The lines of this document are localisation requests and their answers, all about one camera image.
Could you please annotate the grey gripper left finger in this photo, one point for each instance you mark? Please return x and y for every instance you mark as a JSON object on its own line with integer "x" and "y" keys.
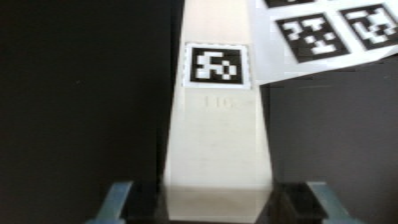
{"x": 110, "y": 210}

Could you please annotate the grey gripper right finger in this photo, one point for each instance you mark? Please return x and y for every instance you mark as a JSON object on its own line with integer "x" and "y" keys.
{"x": 336, "y": 212}

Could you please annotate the white desk leg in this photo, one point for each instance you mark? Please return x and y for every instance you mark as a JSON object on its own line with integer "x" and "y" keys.
{"x": 217, "y": 176}

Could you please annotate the white sheet with markers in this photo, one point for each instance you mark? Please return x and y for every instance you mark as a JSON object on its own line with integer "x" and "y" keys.
{"x": 318, "y": 35}

